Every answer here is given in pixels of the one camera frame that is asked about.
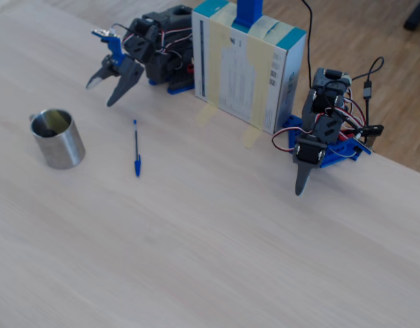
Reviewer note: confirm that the blue camera pole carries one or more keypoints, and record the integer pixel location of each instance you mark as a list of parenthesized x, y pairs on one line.
[(247, 13)]

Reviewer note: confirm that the black plug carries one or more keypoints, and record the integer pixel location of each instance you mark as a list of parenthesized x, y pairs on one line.
[(372, 130)]

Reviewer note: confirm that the black chair foot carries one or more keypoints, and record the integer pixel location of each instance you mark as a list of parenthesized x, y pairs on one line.
[(417, 18)]

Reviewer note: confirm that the dark grey arm with camera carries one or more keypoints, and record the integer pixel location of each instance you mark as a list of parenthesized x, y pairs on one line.
[(165, 65)]

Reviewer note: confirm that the white and teal cardboard box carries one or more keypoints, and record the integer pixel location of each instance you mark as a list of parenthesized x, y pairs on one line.
[(237, 68)]

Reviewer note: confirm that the yellowish masking tape strip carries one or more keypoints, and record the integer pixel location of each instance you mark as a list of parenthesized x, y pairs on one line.
[(215, 68), (252, 138)]

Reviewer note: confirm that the camera board on blue mount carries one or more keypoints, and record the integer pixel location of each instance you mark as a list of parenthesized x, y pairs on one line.
[(115, 44)]

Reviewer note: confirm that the blue arm base plate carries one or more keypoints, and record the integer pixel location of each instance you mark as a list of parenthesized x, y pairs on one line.
[(179, 89), (336, 153)]

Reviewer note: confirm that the dark grey arm without camera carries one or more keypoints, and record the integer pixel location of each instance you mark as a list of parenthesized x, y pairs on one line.
[(328, 89)]

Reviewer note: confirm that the dark grey camera-carrying gripper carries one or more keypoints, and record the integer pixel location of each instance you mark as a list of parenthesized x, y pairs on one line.
[(127, 69)]

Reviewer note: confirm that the yellow highlighter with black cap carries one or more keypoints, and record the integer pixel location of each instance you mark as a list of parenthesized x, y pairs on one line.
[(54, 119)]

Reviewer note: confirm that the dark grey camera-less gripper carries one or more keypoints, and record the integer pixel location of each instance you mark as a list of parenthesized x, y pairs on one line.
[(308, 152)]

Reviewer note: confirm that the blue capped ballpoint pen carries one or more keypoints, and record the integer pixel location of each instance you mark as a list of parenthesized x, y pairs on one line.
[(137, 167)]

